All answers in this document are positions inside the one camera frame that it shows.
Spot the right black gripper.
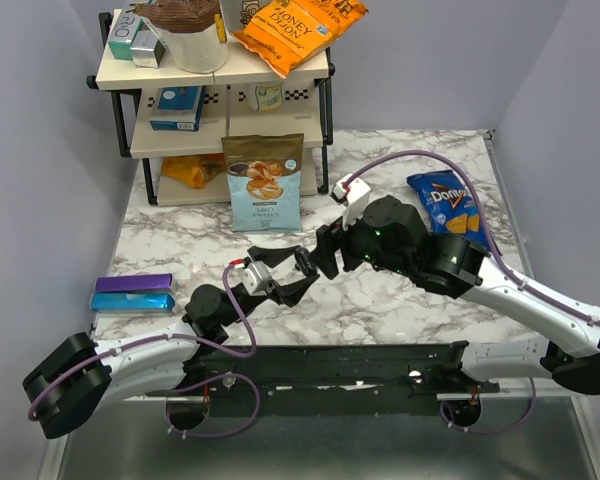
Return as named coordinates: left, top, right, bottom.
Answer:
left=306, top=198, right=413, bottom=279

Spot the black marbled charging case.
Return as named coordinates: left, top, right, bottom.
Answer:
left=294, top=247, right=318, bottom=277

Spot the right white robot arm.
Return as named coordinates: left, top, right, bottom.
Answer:
left=310, top=195, right=600, bottom=395

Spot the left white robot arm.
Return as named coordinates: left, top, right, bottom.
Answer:
left=22, top=246, right=319, bottom=439

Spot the cassava chips bag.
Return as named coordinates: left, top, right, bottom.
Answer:
left=221, top=133, right=304, bottom=232

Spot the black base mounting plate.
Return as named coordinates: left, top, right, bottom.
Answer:
left=142, top=342, right=499, bottom=428

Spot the blue doritos bag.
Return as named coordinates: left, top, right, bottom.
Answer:
left=406, top=170, right=490, bottom=251

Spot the orange snack bag bottom shelf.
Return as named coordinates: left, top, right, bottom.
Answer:
left=161, top=153, right=225, bottom=189

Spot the white cup on shelf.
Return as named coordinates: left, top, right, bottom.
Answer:
left=245, top=82, right=284, bottom=113

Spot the purple box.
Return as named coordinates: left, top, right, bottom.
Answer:
left=94, top=273, right=175, bottom=293

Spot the shiny blue box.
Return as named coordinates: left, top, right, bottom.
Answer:
left=90, top=293, right=176, bottom=313

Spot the blue box on shelf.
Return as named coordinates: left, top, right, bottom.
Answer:
left=149, top=86, right=206, bottom=132

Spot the black and cream shelf rack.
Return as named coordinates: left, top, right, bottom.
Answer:
left=86, top=9, right=335, bottom=207

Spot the orange honey dijon chip bag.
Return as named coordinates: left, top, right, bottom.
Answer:
left=232, top=0, right=368, bottom=79

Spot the white carton top shelf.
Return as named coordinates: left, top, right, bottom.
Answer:
left=219, top=0, right=270, bottom=32

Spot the white and brown paper bag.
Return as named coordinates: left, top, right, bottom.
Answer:
left=133, top=0, right=229, bottom=74

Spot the silver small box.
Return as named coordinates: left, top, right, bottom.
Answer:
left=130, top=29, right=165, bottom=69

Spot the teal RO box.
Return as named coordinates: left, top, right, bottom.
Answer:
left=107, top=0, right=151, bottom=61

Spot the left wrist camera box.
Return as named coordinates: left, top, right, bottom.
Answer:
left=239, top=261, right=272, bottom=295

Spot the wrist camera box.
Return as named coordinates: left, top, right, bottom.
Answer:
left=331, top=174, right=371, bottom=230
left=239, top=261, right=272, bottom=295

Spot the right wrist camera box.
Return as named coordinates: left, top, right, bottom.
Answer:
left=331, top=174, right=371, bottom=230

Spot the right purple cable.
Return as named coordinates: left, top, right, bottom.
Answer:
left=344, top=149, right=600, bottom=334

